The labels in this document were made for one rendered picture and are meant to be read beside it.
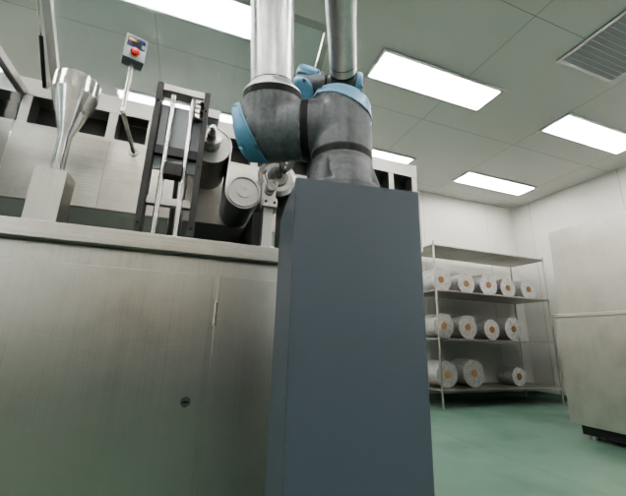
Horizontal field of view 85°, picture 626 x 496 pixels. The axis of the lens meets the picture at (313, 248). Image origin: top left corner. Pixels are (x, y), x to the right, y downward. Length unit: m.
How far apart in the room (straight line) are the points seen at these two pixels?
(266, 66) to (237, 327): 0.59
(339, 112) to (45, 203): 0.99
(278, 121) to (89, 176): 1.12
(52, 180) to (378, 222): 1.10
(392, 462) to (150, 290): 0.64
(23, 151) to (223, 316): 1.13
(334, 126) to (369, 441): 0.49
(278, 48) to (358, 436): 0.66
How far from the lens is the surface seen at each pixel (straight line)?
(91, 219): 1.60
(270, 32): 0.77
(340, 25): 0.99
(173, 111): 1.25
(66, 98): 1.50
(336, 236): 0.50
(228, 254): 0.90
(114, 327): 0.91
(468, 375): 4.61
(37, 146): 1.75
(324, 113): 0.66
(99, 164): 1.68
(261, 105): 0.69
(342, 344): 0.49
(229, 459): 0.94
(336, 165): 0.59
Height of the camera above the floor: 0.66
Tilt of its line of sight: 15 degrees up
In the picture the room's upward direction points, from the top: 2 degrees clockwise
